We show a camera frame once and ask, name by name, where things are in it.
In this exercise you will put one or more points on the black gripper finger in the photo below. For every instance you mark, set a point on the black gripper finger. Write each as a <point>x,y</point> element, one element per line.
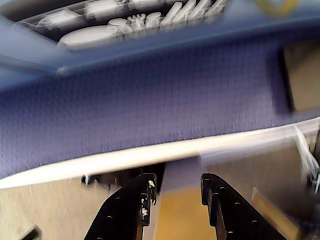
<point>232,217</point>
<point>120,215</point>

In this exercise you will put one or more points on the blue textured kitchen panel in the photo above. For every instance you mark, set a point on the blue textured kitchen panel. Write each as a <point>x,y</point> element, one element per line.
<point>140,100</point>

